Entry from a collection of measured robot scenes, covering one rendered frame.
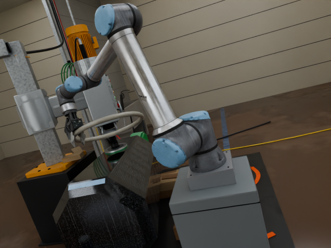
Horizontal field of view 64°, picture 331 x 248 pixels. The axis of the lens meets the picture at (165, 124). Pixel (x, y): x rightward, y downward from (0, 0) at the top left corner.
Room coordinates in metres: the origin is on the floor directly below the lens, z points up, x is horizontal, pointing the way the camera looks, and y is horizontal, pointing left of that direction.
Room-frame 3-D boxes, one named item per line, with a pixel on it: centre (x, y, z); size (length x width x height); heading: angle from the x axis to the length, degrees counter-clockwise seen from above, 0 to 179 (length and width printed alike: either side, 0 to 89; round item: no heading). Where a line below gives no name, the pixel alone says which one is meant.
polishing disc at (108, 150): (2.38, 0.50, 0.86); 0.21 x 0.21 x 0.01
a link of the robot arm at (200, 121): (1.26, -0.14, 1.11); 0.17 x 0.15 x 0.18; 136
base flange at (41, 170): (2.81, 1.24, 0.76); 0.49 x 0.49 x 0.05; 75
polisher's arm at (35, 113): (2.88, 1.06, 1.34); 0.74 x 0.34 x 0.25; 110
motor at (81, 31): (3.03, 0.62, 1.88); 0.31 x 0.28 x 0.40; 102
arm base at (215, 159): (1.27, -0.15, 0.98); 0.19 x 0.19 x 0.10
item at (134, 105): (5.76, 0.81, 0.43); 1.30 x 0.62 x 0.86; 166
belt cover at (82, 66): (2.73, 0.57, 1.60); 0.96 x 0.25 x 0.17; 12
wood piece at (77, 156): (2.69, 1.01, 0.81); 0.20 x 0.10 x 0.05; 83
